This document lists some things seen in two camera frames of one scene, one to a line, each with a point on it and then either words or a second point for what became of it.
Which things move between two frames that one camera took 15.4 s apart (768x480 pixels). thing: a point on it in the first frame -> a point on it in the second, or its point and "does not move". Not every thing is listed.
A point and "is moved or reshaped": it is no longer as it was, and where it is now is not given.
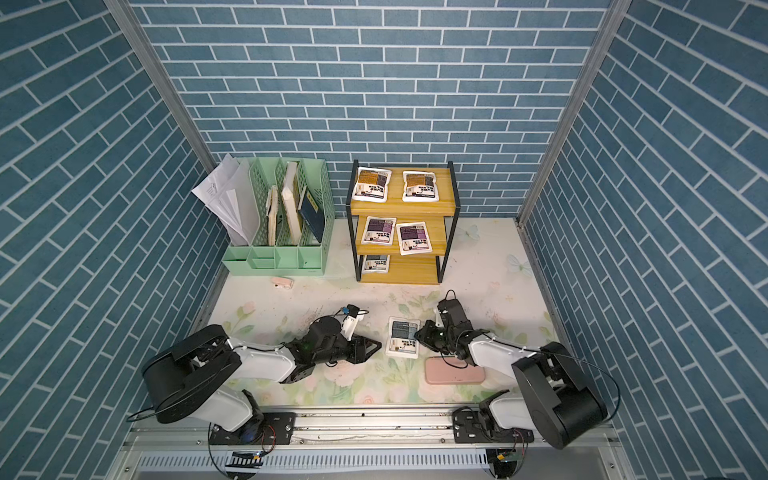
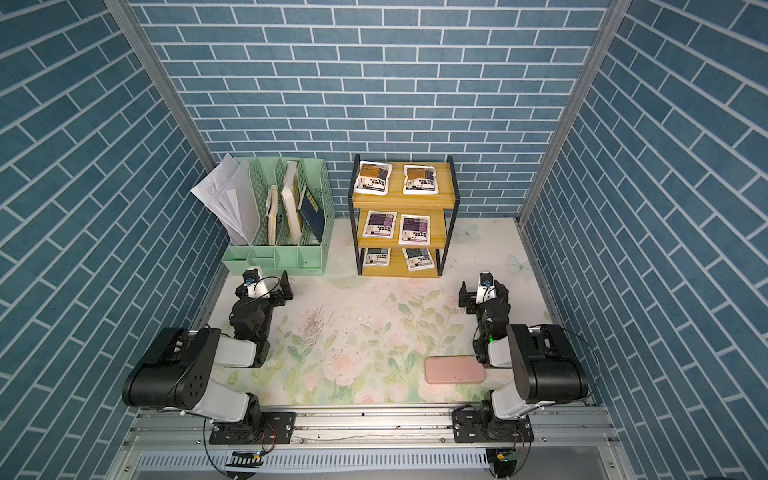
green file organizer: x=292 y=213 does not move
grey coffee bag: x=401 y=341 -> x=418 y=259
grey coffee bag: x=376 y=263 is moved or reshaped
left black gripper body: x=334 y=354 -> x=264 y=308
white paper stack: x=230 y=190 does not move
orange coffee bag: x=371 y=185 is moved or reshaped
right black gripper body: x=447 y=339 -> x=480 y=311
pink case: x=452 y=370 does not move
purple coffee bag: x=413 y=238 is moved or reshaped
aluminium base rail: x=367 y=444 does not move
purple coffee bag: x=379 y=231 is moved or reshaped
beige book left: x=271 y=213 does not move
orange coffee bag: x=419 y=187 is moved or reshaped
